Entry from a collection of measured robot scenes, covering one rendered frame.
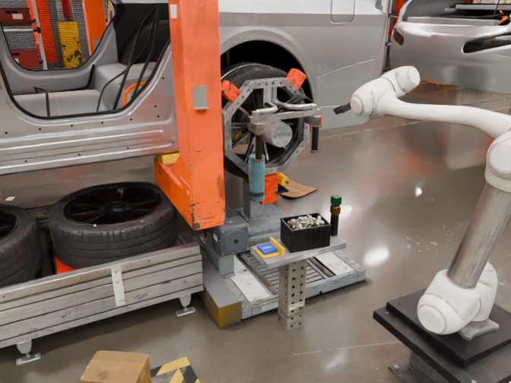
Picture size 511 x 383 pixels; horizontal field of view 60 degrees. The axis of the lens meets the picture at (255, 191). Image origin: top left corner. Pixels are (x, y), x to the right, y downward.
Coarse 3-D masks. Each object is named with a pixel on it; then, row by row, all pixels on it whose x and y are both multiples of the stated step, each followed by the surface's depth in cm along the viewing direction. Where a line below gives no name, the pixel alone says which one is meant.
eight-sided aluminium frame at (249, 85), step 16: (256, 80) 238; (272, 80) 238; (288, 80) 242; (240, 96) 233; (224, 112) 233; (224, 128) 235; (304, 128) 259; (224, 144) 239; (304, 144) 262; (240, 160) 247; (288, 160) 261
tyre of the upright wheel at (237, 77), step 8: (240, 64) 255; (248, 64) 253; (256, 64) 252; (224, 72) 249; (232, 72) 244; (240, 72) 239; (248, 72) 239; (256, 72) 241; (264, 72) 243; (272, 72) 246; (280, 72) 248; (232, 80) 237; (240, 80) 239; (224, 104) 240; (224, 160) 252; (224, 168) 254; (232, 168) 256; (240, 176) 261; (248, 176) 263
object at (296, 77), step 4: (292, 68) 248; (292, 72) 246; (296, 72) 243; (300, 72) 244; (288, 76) 248; (292, 76) 245; (296, 76) 244; (300, 76) 245; (304, 76) 246; (292, 80) 244; (296, 80) 244; (300, 80) 246; (292, 84) 244; (296, 84) 246; (300, 84) 247
